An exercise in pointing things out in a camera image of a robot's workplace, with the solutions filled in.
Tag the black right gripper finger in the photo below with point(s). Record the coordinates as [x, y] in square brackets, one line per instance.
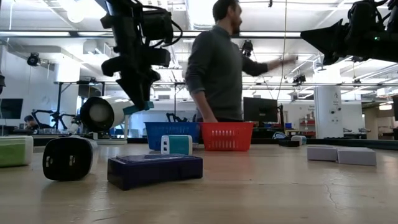
[332, 42]
[326, 30]

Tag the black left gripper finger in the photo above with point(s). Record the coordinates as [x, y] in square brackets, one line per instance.
[145, 91]
[126, 90]

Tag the teal white wall charger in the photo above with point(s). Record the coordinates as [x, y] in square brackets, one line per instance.
[180, 144]

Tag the dark blue power bank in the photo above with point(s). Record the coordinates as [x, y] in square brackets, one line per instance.
[155, 172]

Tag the black white wall charger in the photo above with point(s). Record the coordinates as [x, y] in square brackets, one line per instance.
[66, 158]

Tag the white round charger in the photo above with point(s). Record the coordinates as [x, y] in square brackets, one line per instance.
[300, 140]

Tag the green white wall charger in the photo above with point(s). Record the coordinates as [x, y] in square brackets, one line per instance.
[14, 154]

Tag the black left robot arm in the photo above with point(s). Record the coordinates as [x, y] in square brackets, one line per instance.
[115, 4]

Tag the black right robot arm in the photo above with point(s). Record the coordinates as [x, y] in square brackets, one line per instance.
[393, 15]

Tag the white spotlight lamp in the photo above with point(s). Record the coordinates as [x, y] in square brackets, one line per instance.
[115, 109]

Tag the blue plastic basket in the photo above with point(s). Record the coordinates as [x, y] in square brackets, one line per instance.
[155, 133]

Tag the person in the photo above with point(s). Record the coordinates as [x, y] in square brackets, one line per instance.
[31, 122]
[214, 68]

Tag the black background robot arms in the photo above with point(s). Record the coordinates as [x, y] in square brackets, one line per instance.
[54, 117]

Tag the white round pillar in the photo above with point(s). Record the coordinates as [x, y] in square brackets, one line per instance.
[326, 124]

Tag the red plastic basket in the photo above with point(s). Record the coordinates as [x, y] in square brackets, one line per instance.
[227, 137]

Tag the black flat monitor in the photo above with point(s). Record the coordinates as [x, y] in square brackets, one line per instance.
[259, 109]

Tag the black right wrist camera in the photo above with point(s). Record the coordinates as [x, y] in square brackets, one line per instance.
[362, 14]

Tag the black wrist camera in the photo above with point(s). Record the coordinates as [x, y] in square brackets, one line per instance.
[362, 14]
[157, 25]

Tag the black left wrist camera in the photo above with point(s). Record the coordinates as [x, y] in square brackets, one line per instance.
[157, 25]

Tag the black overhead camera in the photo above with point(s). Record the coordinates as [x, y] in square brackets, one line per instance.
[247, 48]

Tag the black table frame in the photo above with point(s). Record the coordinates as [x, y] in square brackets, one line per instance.
[357, 143]

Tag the black wall monitor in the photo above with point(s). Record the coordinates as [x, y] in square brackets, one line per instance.
[11, 109]

